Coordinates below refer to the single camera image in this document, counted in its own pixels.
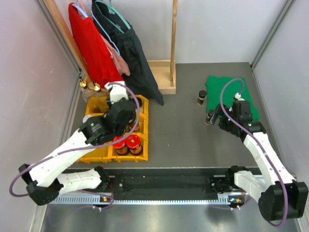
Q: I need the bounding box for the sauce bottle yellow cap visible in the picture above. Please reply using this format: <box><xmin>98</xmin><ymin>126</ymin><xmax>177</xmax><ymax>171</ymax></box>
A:
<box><xmin>128</xmin><ymin>122</ymin><xmax>140</xmax><ymax>132</ymax></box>

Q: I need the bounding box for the red lid sauce jar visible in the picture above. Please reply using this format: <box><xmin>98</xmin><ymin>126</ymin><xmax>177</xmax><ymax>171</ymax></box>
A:
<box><xmin>126</xmin><ymin>134</ymin><xmax>142</xmax><ymax>156</ymax></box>
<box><xmin>112</xmin><ymin>140</ymin><xmax>128</xmax><ymax>156</ymax></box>

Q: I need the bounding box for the red lid sauce jar front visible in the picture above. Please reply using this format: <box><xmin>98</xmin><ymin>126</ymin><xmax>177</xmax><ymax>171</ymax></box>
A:
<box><xmin>112</xmin><ymin>140</ymin><xmax>128</xmax><ymax>156</ymax></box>

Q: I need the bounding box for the glass oil bottle gold spout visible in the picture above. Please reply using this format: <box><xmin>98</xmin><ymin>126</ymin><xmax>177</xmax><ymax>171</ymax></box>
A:
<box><xmin>79</xmin><ymin>78</ymin><xmax>93</xmax><ymax>103</ymax></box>

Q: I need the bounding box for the black lid spice shaker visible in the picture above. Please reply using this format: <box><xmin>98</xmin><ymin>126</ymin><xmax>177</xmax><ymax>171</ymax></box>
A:
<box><xmin>137</xmin><ymin>97</ymin><xmax>143</xmax><ymax>113</ymax></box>

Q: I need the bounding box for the grey lid white shaker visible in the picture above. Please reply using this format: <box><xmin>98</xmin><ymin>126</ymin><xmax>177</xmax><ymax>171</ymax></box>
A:
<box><xmin>83</xmin><ymin>115</ymin><xmax>92</xmax><ymax>123</ymax></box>

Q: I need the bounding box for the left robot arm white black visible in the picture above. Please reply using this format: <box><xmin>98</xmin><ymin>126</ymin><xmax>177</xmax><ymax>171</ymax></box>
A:
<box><xmin>15</xmin><ymin>81</ymin><xmax>140</xmax><ymax>206</ymax></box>

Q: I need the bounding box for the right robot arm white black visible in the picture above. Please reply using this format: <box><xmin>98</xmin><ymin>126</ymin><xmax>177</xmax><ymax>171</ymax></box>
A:
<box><xmin>206</xmin><ymin>94</ymin><xmax>309</xmax><ymax>222</ymax></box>

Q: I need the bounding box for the black garment on hanger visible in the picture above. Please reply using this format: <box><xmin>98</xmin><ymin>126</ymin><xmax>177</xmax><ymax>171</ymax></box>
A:
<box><xmin>92</xmin><ymin>0</ymin><xmax>164</xmax><ymax>106</ymax></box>

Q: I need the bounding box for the small black cap bottle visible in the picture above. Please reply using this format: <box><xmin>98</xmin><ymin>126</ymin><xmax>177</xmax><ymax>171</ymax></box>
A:
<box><xmin>197</xmin><ymin>90</ymin><xmax>207</xmax><ymax>106</ymax></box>

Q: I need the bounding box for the green cloth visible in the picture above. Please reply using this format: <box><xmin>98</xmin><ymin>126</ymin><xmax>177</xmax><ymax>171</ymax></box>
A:
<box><xmin>205</xmin><ymin>75</ymin><xmax>260</xmax><ymax>121</ymax></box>

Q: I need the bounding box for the pink garment on hanger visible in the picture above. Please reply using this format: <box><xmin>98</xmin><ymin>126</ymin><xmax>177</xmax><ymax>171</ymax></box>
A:
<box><xmin>101</xmin><ymin>35</ymin><xmax>130</xmax><ymax>76</ymax></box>

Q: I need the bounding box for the red shirt on hanger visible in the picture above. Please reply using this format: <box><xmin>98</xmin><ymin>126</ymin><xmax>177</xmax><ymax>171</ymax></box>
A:
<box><xmin>68</xmin><ymin>3</ymin><xmax>123</xmax><ymax>87</ymax></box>

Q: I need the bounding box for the yellow plastic bin organizer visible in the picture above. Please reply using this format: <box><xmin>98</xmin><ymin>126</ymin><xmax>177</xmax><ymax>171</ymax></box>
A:
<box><xmin>77</xmin><ymin>95</ymin><xmax>149</xmax><ymax>164</ymax></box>

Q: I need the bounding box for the wooden clothes rack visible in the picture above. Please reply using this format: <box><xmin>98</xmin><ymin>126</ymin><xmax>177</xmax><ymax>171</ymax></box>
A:
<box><xmin>43</xmin><ymin>0</ymin><xmax>178</xmax><ymax>94</ymax></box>

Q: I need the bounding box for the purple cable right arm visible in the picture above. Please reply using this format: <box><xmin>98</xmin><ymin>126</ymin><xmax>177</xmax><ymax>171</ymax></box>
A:
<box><xmin>220</xmin><ymin>77</ymin><xmax>289</xmax><ymax>227</ymax></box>

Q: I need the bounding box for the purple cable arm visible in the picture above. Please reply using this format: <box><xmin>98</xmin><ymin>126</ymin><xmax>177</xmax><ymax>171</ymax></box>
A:
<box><xmin>9</xmin><ymin>82</ymin><xmax>141</xmax><ymax>210</ymax></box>
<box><xmin>220</xmin><ymin>77</ymin><xmax>289</xmax><ymax>227</ymax></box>

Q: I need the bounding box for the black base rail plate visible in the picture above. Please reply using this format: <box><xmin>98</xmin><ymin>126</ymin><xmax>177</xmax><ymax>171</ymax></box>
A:
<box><xmin>82</xmin><ymin>166</ymin><xmax>266</xmax><ymax>196</ymax></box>

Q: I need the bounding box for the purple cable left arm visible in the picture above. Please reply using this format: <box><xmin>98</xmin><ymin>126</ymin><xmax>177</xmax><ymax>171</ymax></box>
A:
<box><xmin>9</xmin><ymin>82</ymin><xmax>141</xmax><ymax>210</ymax></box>

